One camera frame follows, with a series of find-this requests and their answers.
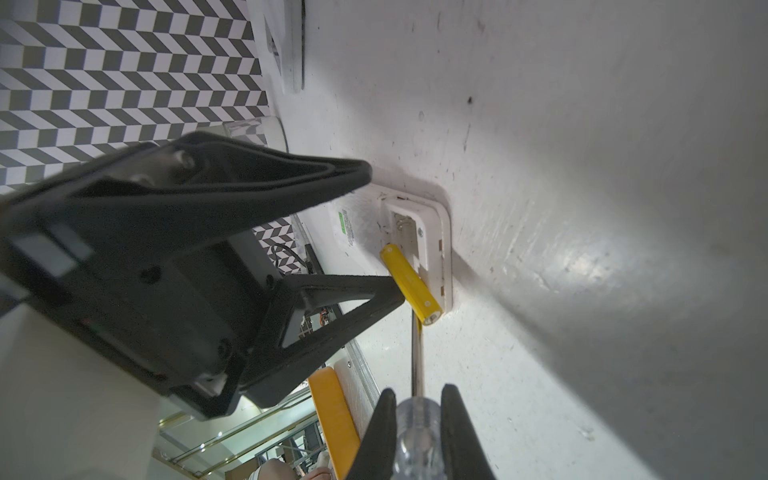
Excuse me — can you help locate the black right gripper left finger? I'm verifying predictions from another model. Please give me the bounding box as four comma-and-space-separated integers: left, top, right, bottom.
345, 388, 397, 480

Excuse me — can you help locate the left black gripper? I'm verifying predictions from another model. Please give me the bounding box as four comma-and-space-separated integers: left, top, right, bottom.
1, 132, 372, 419

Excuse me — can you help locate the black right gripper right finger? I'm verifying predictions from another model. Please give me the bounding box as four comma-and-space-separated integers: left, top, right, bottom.
440, 384, 495, 480

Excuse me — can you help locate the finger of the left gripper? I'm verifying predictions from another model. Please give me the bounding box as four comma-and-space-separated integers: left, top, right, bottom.
239, 275, 405, 408

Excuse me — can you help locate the clear handle screwdriver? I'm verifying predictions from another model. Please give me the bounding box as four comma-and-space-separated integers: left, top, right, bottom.
392, 312, 446, 480

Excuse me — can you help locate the white remote with green buttons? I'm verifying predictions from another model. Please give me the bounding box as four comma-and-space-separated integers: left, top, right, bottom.
299, 184, 453, 313

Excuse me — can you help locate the small white remote control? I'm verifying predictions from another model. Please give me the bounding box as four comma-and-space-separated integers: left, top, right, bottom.
246, 0, 306, 94

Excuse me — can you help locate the yellow object outside cell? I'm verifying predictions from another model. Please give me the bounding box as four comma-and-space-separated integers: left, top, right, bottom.
308, 367, 361, 479

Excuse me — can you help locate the clear jar left side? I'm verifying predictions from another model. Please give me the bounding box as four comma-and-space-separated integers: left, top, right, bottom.
199, 116, 289, 152

